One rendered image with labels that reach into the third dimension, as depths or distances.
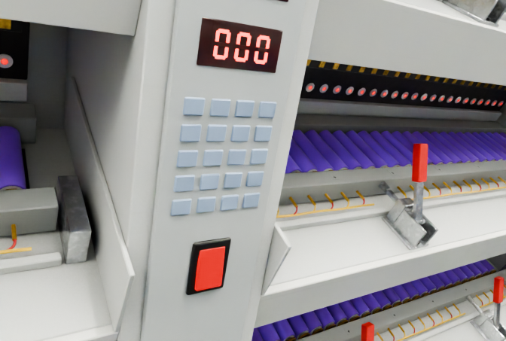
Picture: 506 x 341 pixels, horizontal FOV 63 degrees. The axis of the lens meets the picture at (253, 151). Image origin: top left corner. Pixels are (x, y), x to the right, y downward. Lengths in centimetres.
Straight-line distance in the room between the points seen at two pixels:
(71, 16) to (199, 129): 8
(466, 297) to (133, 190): 59
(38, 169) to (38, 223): 6
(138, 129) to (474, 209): 43
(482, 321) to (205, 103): 59
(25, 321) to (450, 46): 33
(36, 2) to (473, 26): 29
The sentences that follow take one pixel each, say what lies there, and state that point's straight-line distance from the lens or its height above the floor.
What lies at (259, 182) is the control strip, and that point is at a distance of 24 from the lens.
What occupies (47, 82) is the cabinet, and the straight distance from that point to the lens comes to 40.
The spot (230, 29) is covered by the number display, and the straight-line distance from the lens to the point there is 21.
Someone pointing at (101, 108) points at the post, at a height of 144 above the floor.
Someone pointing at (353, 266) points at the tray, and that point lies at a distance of 36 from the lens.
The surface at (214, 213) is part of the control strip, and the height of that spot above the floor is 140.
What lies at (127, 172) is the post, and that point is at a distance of 22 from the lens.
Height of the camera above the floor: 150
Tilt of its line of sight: 16 degrees down
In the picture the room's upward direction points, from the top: 10 degrees clockwise
